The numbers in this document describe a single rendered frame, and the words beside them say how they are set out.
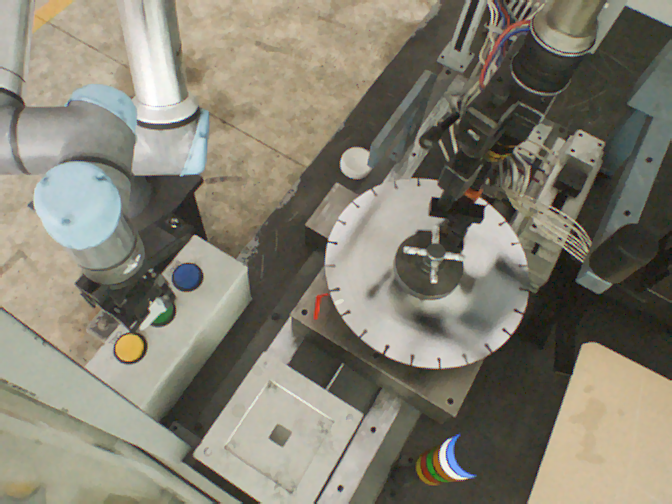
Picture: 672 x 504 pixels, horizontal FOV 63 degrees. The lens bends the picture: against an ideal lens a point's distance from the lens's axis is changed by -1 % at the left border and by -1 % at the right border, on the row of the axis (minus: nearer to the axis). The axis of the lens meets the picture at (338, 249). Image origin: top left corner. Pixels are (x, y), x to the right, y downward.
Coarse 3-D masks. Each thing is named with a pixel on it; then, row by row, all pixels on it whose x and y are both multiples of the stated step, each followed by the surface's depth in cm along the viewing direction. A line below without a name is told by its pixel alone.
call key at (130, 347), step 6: (126, 336) 84; (132, 336) 85; (138, 336) 85; (120, 342) 84; (126, 342) 84; (132, 342) 84; (138, 342) 84; (120, 348) 84; (126, 348) 84; (132, 348) 84; (138, 348) 84; (120, 354) 83; (126, 354) 83; (132, 354) 83; (138, 354) 84; (126, 360) 84; (132, 360) 84
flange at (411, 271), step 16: (416, 240) 90; (448, 240) 90; (400, 256) 88; (416, 256) 88; (400, 272) 87; (416, 272) 87; (448, 272) 88; (416, 288) 86; (432, 288) 86; (448, 288) 87
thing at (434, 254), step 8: (432, 232) 87; (432, 240) 86; (408, 248) 85; (416, 248) 85; (432, 248) 85; (440, 248) 85; (424, 256) 86; (432, 256) 84; (440, 256) 84; (448, 256) 85; (456, 256) 85; (464, 256) 85; (432, 264) 84; (432, 272) 83; (432, 280) 83
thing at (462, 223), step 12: (468, 132) 67; (444, 192) 83; (432, 204) 87; (444, 204) 85; (456, 204) 87; (468, 204) 87; (432, 216) 88; (444, 216) 87; (456, 216) 87; (468, 216) 86; (480, 216) 86; (456, 228) 91
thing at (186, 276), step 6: (186, 264) 90; (180, 270) 90; (186, 270) 90; (192, 270) 90; (174, 276) 89; (180, 276) 89; (186, 276) 89; (192, 276) 90; (198, 276) 90; (180, 282) 89; (186, 282) 89; (192, 282) 89; (186, 288) 89
